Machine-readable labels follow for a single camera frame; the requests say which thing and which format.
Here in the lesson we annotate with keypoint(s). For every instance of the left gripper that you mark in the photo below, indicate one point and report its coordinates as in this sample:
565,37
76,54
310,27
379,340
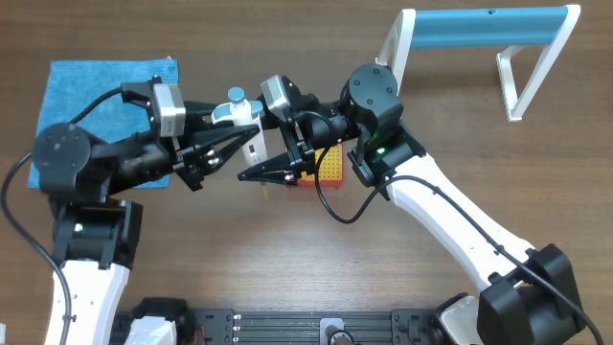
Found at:
187,165

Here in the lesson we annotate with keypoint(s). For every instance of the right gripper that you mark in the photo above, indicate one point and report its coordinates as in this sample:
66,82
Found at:
301,139

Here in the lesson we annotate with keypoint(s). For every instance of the white pipette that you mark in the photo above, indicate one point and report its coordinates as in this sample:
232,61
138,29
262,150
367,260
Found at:
244,112

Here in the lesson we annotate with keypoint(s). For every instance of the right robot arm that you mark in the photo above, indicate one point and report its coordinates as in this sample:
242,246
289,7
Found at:
450,215

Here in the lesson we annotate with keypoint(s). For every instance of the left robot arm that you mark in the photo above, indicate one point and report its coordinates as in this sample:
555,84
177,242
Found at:
60,153

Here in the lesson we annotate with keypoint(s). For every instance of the red and yellow tip box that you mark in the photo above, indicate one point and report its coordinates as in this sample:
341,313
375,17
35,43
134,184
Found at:
330,165

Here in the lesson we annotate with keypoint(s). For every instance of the blue cloth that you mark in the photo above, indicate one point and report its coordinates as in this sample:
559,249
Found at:
72,81

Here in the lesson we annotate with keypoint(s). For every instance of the white and blue stand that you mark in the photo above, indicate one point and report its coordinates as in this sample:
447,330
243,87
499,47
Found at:
479,26

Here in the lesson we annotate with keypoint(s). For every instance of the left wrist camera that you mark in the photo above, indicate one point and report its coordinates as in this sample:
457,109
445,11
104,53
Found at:
170,110

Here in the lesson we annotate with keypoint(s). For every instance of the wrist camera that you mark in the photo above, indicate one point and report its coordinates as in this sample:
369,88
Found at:
274,96
170,110

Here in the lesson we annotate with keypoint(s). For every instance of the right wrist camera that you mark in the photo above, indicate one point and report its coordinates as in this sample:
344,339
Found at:
274,96

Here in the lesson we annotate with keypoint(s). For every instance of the mounting rail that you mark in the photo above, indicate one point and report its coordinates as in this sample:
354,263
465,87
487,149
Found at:
287,326

